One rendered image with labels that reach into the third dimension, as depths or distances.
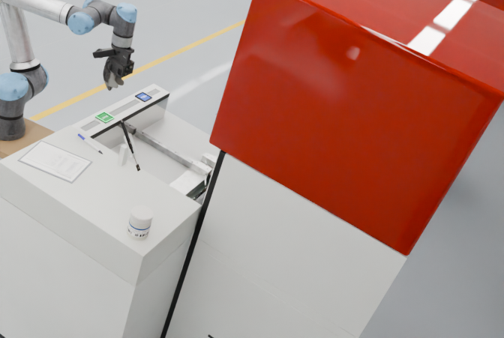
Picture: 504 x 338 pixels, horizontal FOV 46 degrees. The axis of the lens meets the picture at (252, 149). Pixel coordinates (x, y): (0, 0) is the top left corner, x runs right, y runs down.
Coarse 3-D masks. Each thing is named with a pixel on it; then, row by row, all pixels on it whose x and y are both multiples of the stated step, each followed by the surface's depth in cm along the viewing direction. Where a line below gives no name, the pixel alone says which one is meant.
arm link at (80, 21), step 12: (0, 0) 209; (12, 0) 207; (24, 0) 206; (36, 0) 206; (48, 0) 206; (36, 12) 208; (48, 12) 206; (60, 12) 206; (72, 12) 206; (84, 12) 206; (96, 12) 211; (72, 24) 204; (84, 24) 203; (96, 24) 211
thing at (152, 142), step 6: (138, 132) 262; (144, 138) 262; (150, 138) 261; (150, 144) 262; (156, 144) 260; (162, 144) 260; (162, 150) 260; (168, 150) 258; (174, 150) 259; (174, 156) 258; (180, 156) 257; (180, 162) 257; (186, 162) 256; (192, 162) 256
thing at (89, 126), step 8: (144, 88) 271; (152, 88) 273; (160, 88) 275; (128, 96) 262; (152, 96) 268; (160, 96) 270; (112, 104) 254; (120, 104) 255; (128, 104) 258; (136, 104) 259; (144, 104) 261; (96, 112) 245; (112, 112) 249; (120, 112) 251; (128, 112) 252; (88, 120) 240; (96, 120) 241; (112, 120) 244; (80, 128) 234; (88, 128) 236; (96, 128) 237
